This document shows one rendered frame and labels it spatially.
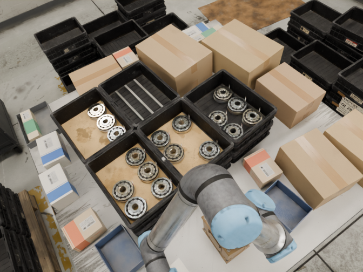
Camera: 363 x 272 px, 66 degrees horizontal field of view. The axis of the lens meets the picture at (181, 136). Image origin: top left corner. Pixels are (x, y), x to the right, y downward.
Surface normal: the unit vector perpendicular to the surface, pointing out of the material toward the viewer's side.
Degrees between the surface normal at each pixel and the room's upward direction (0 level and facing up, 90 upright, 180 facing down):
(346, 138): 0
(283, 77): 0
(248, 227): 74
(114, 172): 0
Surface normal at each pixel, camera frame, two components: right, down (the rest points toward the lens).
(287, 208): -0.09, -0.54
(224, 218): -0.51, -0.39
